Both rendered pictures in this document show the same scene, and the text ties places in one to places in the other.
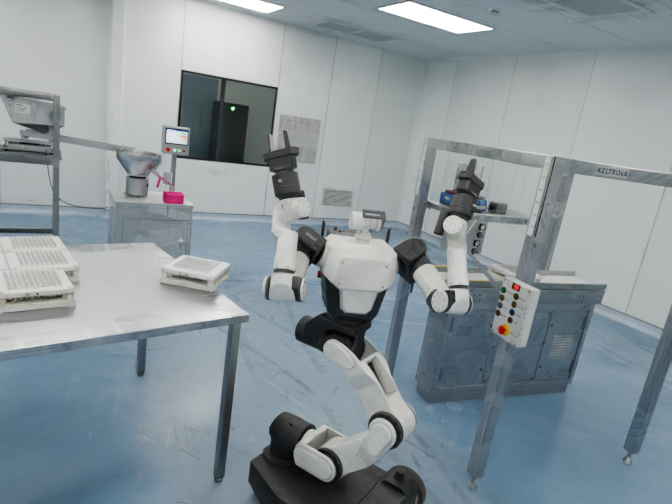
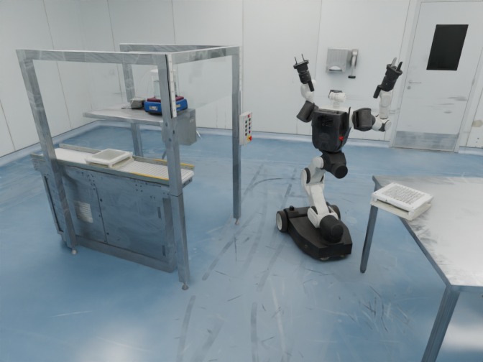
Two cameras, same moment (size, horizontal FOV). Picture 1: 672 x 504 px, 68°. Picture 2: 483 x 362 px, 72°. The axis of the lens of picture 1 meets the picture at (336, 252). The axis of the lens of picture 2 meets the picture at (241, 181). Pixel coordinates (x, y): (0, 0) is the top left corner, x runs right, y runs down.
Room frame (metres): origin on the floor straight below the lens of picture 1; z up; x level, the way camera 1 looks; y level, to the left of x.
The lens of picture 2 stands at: (4.04, 1.20, 1.75)
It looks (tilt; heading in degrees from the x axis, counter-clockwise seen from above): 25 degrees down; 226
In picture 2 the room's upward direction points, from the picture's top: straight up
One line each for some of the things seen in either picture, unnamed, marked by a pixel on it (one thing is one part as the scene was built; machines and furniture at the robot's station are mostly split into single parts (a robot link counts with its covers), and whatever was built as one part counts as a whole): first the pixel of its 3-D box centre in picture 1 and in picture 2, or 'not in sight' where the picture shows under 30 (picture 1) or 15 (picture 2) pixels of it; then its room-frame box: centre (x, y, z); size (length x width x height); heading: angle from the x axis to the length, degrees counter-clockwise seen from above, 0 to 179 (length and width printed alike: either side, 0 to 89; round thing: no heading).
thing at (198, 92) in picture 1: (228, 121); not in sight; (7.20, 1.80, 1.43); 1.38 x 0.01 x 1.16; 121
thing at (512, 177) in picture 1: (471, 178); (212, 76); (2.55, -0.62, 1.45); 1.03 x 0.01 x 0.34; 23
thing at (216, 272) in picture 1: (197, 267); (402, 195); (2.20, 0.63, 0.88); 0.25 x 0.24 x 0.02; 175
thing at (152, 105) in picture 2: not in sight; (167, 104); (2.88, -0.69, 1.30); 0.21 x 0.20 x 0.09; 23
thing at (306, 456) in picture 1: (326, 453); (322, 215); (1.82, -0.09, 0.28); 0.21 x 0.20 x 0.13; 58
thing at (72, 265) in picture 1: (41, 261); not in sight; (1.97, 1.22, 0.88); 0.25 x 0.24 x 0.02; 40
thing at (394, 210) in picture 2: (196, 277); (400, 203); (2.20, 0.63, 0.83); 0.24 x 0.24 x 0.02; 85
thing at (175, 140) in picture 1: (174, 161); not in sight; (4.52, 1.58, 1.07); 0.23 x 0.10 x 0.62; 121
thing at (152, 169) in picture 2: (515, 284); (108, 166); (3.13, -1.19, 0.79); 1.35 x 0.25 x 0.05; 113
